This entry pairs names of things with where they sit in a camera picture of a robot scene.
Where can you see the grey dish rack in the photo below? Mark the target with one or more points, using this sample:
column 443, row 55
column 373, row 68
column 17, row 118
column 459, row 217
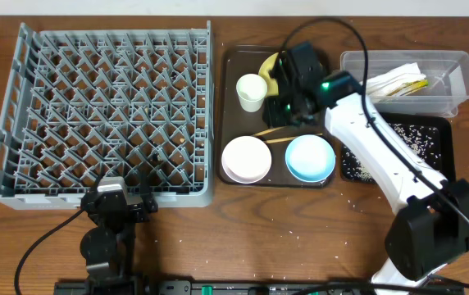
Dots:
column 136, row 104

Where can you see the wooden chopstick lower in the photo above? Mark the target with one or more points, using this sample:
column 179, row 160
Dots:
column 287, row 139

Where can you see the pink bowl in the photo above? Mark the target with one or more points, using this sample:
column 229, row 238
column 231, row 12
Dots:
column 246, row 159

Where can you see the rice leftovers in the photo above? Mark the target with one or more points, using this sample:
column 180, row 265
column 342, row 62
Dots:
column 423, row 140

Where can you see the light blue bowl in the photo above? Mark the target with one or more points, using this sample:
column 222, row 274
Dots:
column 310, row 159

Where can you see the black waste tray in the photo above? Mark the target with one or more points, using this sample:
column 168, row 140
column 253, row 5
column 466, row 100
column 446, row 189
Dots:
column 445, row 133

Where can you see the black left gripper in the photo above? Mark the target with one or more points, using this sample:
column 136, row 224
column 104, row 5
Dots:
column 125, row 203

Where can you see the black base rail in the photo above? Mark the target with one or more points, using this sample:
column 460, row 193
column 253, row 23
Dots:
column 218, row 288

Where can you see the yellow plate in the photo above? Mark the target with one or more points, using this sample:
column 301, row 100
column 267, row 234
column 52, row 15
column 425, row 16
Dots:
column 264, row 72

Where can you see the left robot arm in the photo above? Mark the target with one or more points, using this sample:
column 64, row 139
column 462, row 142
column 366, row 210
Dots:
column 108, row 249

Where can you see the brown serving tray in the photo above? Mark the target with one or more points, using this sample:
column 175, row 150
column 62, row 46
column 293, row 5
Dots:
column 234, row 121

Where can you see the wooden chopstick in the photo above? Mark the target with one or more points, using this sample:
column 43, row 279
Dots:
column 267, row 131
column 287, row 139

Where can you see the white napkin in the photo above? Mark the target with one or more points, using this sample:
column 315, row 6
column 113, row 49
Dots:
column 383, row 85

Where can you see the cream plastic cup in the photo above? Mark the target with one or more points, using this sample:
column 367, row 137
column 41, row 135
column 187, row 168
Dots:
column 251, row 90

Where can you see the clear plastic bin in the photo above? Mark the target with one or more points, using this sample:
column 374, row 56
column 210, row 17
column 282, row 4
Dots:
column 447, row 73

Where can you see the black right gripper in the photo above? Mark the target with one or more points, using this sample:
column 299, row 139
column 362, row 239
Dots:
column 274, row 117

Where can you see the wooden chopstick upper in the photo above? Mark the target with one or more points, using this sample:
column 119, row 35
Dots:
column 267, row 131

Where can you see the green chopstick wrapper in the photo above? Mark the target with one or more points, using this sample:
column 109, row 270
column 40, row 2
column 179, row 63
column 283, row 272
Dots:
column 409, row 88

